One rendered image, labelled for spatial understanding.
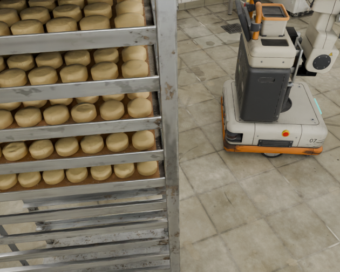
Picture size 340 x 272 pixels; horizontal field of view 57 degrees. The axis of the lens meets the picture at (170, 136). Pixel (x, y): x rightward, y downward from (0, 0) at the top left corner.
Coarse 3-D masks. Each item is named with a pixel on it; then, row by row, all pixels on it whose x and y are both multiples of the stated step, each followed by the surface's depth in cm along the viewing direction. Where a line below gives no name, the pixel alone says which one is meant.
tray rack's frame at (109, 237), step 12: (0, 228) 114; (48, 240) 160; (60, 240) 163; (72, 240) 163; (84, 240) 163; (96, 240) 163; (108, 240) 162; (120, 240) 162; (96, 252) 158; (108, 252) 158; (120, 252) 157; (132, 252) 157; (144, 252) 157; (24, 264) 132; (120, 264) 153; (132, 264) 152; (144, 264) 152; (156, 264) 152
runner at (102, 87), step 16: (96, 80) 54; (112, 80) 55; (128, 80) 55; (144, 80) 55; (0, 96) 54; (16, 96) 55; (32, 96) 55; (48, 96) 55; (64, 96) 56; (80, 96) 56
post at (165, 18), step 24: (168, 0) 44; (168, 24) 46; (168, 48) 48; (168, 72) 51; (168, 96) 54; (168, 120) 58; (168, 144) 62; (168, 168) 66; (168, 192) 72; (168, 216) 78; (168, 240) 90
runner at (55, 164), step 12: (96, 156) 66; (108, 156) 66; (120, 156) 67; (132, 156) 67; (144, 156) 68; (156, 156) 68; (0, 168) 66; (12, 168) 66; (24, 168) 66; (36, 168) 67; (48, 168) 67; (60, 168) 68
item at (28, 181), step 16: (0, 176) 75; (16, 176) 76; (32, 176) 75; (48, 176) 75; (64, 176) 77; (80, 176) 75; (96, 176) 75; (112, 176) 77; (128, 176) 76; (144, 176) 77; (0, 192) 74
